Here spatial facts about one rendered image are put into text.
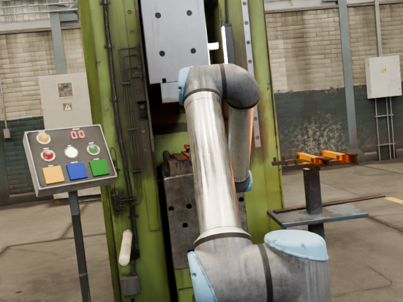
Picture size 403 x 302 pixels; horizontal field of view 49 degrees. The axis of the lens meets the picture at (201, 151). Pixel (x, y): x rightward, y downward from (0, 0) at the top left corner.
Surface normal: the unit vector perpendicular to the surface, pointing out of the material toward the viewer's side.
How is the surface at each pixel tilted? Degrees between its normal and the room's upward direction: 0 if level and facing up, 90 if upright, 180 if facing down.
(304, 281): 90
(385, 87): 90
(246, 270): 61
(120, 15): 90
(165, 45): 90
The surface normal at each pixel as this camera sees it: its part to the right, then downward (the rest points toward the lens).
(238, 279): 0.01, -0.26
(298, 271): -0.08, 0.02
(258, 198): 0.13, 0.06
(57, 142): 0.41, -0.49
